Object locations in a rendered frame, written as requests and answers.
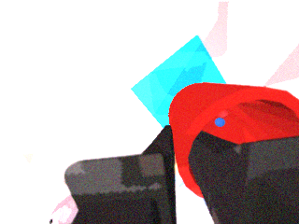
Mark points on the small blue ball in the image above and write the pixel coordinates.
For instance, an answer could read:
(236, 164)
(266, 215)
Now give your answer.
(219, 122)

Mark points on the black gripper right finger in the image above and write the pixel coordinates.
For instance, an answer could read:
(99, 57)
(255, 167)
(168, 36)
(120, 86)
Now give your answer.
(228, 174)

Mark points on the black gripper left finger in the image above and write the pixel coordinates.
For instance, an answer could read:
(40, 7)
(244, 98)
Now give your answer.
(150, 174)

